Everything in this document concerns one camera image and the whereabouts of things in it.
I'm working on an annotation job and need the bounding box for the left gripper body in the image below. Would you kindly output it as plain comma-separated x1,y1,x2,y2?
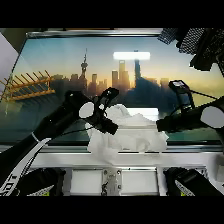
94,115,120,136

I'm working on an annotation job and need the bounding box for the white shirt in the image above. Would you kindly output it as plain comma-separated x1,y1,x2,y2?
85,103,169,164

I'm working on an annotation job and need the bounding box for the heap of clothes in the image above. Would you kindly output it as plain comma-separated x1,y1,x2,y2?
157,27,224,77

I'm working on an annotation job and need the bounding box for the yellow wooden rack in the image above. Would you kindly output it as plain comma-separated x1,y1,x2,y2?
0,69,57,103

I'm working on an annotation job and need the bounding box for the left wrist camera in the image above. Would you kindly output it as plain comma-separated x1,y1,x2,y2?
98,86,120,112

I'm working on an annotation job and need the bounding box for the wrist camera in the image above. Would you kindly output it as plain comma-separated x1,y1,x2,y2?
98,86,120,112
167,79,195,112

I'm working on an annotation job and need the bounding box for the black cable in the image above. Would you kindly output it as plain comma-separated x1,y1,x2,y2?
49,126,96,138

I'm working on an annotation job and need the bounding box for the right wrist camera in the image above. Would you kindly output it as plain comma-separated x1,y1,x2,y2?
167,79,195,112

